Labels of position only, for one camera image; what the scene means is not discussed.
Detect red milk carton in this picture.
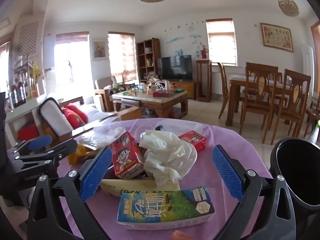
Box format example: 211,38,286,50
110,138,145,180
178,130,207,152

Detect low white radiator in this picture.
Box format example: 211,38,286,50
212,71,247,95

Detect wooden dining table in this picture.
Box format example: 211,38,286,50
229,75,308,128

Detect white plastic bag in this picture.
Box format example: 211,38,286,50
139,129,198,187

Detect pendant ceiling lamp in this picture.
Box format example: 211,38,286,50
275,0,300,17

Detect yellow flowers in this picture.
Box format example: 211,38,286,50
29,62,43,98

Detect white figurine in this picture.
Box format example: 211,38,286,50
150,79,170,92

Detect flower painting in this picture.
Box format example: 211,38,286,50
92,38,109,61

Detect red cushion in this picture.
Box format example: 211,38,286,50
67,104,88,123
62,108,87,128

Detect beige armchair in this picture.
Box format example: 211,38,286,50
94,76,118,112

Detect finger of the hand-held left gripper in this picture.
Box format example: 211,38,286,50
7,135,53,157
15,139,78,170

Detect framed wall picture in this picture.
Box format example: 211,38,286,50
260,23,294,53

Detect white standing air conditioner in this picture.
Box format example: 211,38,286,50
43,34,57,70

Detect red storage box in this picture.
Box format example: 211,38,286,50
17,125,40,143

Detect wooden coffee table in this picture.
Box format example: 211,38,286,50
112,90,188,118

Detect white cushioned wooden sofa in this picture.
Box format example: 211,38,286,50
37,96,143,142

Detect tall white radiator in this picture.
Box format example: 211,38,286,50
301,45,314,80

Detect black trash bin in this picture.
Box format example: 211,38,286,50
269,137,320,240

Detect flat screen television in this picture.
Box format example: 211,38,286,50
157,55,193,82

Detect tall wooden plant stand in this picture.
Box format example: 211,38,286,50
195,59,213,102

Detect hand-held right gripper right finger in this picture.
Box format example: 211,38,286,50
211,144,297,240

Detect pink window blind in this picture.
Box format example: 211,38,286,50
206,19,237,67
56,32,90,43
108,32,137,83

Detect purple tablecloth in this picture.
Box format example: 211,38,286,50
57,118,273,240

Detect row of dark bottles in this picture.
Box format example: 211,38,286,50
7,80,28,108

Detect yellow snack packet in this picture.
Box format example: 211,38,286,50
68,144,100,165

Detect blue green milk carton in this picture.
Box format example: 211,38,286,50
117,185,215,230

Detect cream yellow wrapper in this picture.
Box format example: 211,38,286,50
100,177,180,198

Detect wooden television stand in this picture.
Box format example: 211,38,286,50
170,81,197,100

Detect person's right hand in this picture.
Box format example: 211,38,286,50
171,230,193,240

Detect red vase with flowers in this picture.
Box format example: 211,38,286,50
199,44,209,60

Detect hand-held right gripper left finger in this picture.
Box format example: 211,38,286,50
27,145,113,240

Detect white lattice cabinet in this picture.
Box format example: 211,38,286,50
12,21,46,63

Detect wooden bookshelf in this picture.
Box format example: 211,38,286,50
137,38,161,83

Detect clear plastic bag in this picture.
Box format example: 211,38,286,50
75,126,127,151

